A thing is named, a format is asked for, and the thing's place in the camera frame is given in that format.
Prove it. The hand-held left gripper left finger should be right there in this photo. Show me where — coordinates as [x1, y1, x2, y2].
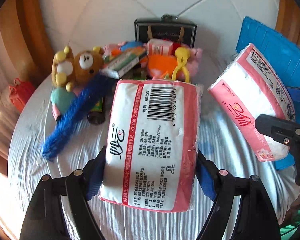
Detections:
[20, 146, 108, 240]

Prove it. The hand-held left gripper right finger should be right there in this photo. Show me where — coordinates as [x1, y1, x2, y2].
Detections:
[195, 151, 282, 240]

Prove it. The pink tissue pack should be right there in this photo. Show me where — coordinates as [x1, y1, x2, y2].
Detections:
[99, 79, 203, 212]
[207, 43, 296, 163]

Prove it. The blue plastic folding crate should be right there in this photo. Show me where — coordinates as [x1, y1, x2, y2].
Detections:
[236, 16, 300, 170]

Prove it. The teal plush toy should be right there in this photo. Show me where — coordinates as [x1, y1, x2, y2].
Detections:
[51, 86, 78, 119]

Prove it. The brown bear plush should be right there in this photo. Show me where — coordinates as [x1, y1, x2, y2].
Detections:
[51, 45, 105, 92]

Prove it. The white cloth-covered round desktop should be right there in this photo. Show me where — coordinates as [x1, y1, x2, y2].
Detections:
[7, 52, 300, 240]

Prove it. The green cloth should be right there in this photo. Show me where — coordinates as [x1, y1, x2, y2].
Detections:
[280, 200, 300, 240]

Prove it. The dark tape roll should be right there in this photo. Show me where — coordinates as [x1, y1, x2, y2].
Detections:
[87, 111, 105, 125]

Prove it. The blue feather duster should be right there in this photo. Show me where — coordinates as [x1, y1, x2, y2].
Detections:
[41, 71, 110, 159]

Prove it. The pink pig plush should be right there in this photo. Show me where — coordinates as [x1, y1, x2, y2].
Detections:
[176, 47, 203, 77]

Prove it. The red toy suitcase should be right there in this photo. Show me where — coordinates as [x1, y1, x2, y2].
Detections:
[9, 78, 35, 113]

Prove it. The orange plush toy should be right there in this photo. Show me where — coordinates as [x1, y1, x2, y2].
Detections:
[146, 54, 180, 78]

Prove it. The white curtain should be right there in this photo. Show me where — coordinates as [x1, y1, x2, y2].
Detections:
[0, 42, 18, 155]

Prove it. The small pink plush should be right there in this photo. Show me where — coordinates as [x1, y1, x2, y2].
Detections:
[104, 42, 127, 56]

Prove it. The small pink box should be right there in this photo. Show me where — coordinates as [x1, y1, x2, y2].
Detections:
[147, 39, 174, 55]

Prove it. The black gift box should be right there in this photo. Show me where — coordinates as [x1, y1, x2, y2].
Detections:
[134, 18, 197, 48]

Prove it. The wooden door frame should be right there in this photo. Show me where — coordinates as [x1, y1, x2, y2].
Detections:
[275, 0, 300, 53]
[15, 0, 55, 63]

